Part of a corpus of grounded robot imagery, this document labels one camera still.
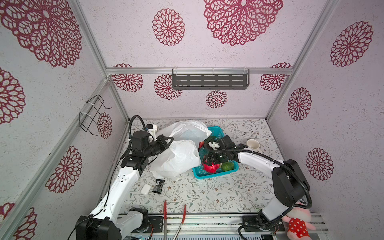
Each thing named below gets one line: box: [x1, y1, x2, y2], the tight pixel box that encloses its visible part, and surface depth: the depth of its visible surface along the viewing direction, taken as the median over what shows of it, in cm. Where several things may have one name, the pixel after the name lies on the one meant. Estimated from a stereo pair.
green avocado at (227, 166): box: [221, 161, 234, 171], surface depth 86 cm
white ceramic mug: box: [246, 139, 260, 152], surface depth 99 cm
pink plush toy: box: [281, 207, 316, 240], surface depth 70 cm
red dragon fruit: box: [202, 162, 221, 174], surface depth 86 cm
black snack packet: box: [151, 178, 165, 194], surface depth 87 cm
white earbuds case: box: [140, 184, 151, 195], surface depth 86 cm
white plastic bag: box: [150, 120, 212, 178], surface depth 74 cm
